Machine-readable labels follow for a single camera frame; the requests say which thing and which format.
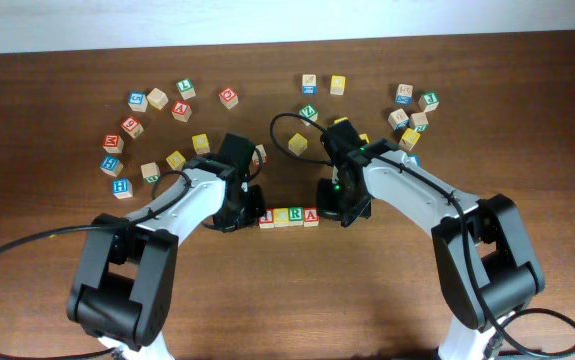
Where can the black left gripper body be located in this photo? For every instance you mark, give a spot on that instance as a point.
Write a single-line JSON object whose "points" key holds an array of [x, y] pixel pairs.
{"points": [[246, 212]]}

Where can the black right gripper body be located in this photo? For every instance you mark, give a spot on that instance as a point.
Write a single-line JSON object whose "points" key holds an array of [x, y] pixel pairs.
{"points": [[335, 199]]}

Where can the red I letter block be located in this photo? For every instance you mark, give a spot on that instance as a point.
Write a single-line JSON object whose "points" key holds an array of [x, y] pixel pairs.
{"points": [[267, 220]]}

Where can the red a block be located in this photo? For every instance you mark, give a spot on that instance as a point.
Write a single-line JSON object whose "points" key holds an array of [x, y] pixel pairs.
{"points": [[310, 217], [181, 111]]}

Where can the yellow C letter block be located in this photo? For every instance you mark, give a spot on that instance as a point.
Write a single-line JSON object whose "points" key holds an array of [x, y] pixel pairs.
{"points": [[281, 217]]}

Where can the green R letter block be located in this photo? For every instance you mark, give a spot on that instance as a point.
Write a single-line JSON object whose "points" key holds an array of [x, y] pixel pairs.
{"points": [[295, 216]]}

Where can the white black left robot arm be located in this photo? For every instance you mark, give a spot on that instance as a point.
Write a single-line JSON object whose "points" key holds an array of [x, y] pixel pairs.
{"points": [[121, 293]]}

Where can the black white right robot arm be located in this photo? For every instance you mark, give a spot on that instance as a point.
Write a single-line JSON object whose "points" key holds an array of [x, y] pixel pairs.
{"points": [[488, 270]]}

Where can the wooden block red side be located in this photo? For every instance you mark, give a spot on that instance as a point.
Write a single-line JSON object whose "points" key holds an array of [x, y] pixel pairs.
{"points": [[259, 155]]}

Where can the yellow block lower right cluster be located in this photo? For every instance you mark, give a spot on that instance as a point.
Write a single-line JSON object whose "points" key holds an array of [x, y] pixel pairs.
{"points": [[364, 137]]}

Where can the yellow block centre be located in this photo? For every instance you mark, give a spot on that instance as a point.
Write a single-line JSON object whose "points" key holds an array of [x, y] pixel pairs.
{"points": [[297, 144]]}

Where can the yellow block left middle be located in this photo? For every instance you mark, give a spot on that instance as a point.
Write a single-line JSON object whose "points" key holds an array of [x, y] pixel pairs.
{"points": [[201, 144]]}

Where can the blue L letter block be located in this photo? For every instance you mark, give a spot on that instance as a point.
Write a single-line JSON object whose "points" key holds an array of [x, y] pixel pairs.
{"points": [[414, 159]]}

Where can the yellow block left lower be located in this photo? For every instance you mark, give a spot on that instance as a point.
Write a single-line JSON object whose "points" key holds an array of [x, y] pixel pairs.
{"points": [[176, 160]]}

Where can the green Z letter block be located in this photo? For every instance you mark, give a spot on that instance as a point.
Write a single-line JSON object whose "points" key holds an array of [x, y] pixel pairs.
{"points": [[310, 113]]}

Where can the wooden block blue side right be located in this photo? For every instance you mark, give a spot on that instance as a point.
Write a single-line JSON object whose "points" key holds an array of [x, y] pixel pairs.
{"points": [[398, 119]]}

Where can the wooden block blue side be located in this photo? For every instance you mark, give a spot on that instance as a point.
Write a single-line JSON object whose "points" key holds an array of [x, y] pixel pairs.
{"points": [[309, 84], [398, 119]]}

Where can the wooden block green side left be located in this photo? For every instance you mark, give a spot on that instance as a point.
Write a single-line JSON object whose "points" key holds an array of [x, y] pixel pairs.
{"points": [[150, 172]]}

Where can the wooden block green R side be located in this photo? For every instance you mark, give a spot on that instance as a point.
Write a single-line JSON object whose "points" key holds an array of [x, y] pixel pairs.
{"points": [[418, 121]]}

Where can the red C letter block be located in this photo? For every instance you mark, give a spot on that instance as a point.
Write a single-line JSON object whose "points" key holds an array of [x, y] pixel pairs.
{"points": [[229, 98]]}

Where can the yellow top block back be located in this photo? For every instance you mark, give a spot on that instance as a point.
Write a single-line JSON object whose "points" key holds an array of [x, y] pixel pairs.
{"points": [[337, 85]]}

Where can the blue X side block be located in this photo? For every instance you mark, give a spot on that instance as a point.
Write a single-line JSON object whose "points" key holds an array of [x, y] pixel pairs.
{"points": [[404, 94]]}

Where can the blue H block lower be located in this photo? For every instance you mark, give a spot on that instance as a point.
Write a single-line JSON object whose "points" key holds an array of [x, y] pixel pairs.
{"points": [[122, 188]]}

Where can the blue h block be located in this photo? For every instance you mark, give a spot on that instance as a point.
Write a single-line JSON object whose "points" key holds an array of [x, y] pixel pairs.
{"points": [[122, 188], [111, 166]]}

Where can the green J letter block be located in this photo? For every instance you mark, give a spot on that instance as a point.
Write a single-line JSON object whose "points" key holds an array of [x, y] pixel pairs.
{"points": [[428, 101]]}

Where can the green L letter block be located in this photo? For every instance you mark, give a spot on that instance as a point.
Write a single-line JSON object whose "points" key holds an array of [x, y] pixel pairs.
{"points": [[186, 89]]}

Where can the red 6 number block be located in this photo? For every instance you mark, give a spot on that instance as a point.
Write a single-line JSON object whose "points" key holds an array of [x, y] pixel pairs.
{"points": [[132, 127]]}

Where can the blue H block upper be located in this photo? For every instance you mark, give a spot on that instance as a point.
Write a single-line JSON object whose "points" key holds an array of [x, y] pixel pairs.
{"points": [[111, 166]]}

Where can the plain wooden block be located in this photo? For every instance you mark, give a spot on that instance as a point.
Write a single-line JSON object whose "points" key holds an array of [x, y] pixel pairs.
{"points": [[157, 98]]}

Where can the red M letter block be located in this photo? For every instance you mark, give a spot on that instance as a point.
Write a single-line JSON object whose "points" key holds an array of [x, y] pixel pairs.
{"points": [[113, 144]]}

